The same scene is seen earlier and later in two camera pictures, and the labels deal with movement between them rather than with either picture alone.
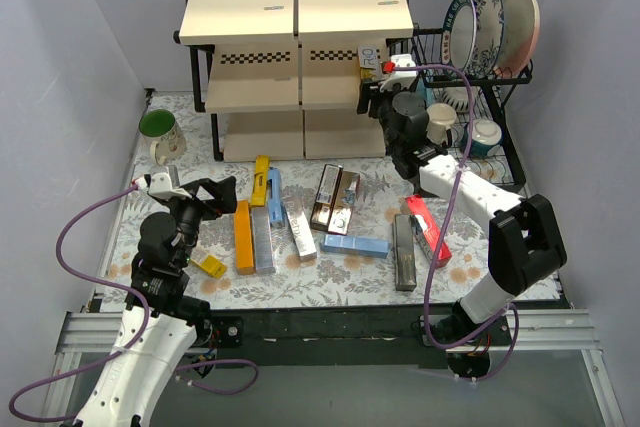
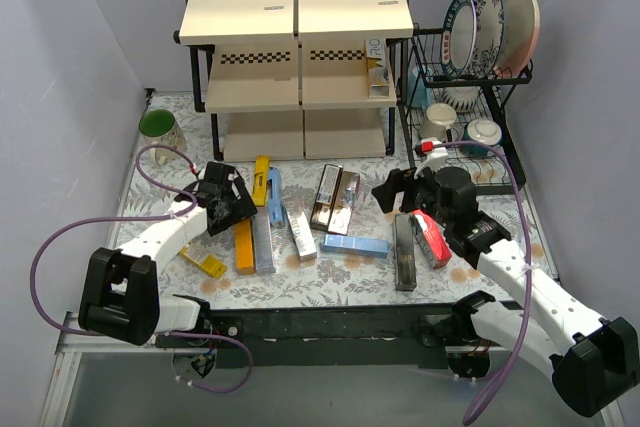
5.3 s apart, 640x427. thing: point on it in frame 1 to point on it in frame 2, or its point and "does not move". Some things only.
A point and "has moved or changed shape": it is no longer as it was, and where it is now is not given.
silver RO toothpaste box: [368, 59] has moved or changed shape
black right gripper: [376, 98] to [409, 192]
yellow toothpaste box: [260, 181] does not move
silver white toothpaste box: [301, 230] does not move
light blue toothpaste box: [276, 209] does not move
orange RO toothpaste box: [244, 255] does not move
